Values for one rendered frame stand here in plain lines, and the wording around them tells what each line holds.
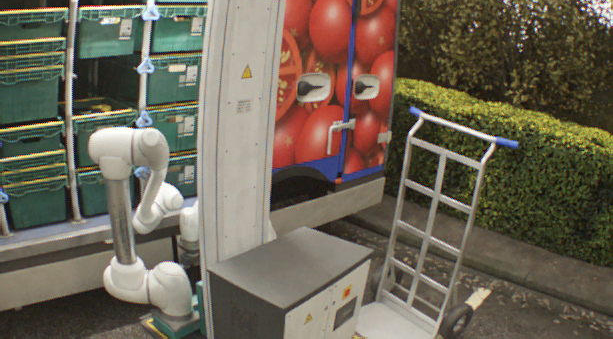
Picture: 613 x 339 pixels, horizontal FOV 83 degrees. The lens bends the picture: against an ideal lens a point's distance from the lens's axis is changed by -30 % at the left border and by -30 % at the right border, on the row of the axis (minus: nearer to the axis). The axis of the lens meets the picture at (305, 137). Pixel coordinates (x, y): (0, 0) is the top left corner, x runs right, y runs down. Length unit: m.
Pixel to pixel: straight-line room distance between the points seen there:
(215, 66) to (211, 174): 0.36
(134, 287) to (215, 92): 0.86
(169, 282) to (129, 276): 0.17
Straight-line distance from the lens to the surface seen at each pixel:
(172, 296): 1.86
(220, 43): 1.52
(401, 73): 6.84
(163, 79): 2.42
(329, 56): 2.95
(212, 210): 1.65
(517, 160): 3.95
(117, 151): 1.61
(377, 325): 2.76
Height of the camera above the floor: 1.65
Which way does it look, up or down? 14 degrees down
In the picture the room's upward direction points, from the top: 5 degrees clockwise
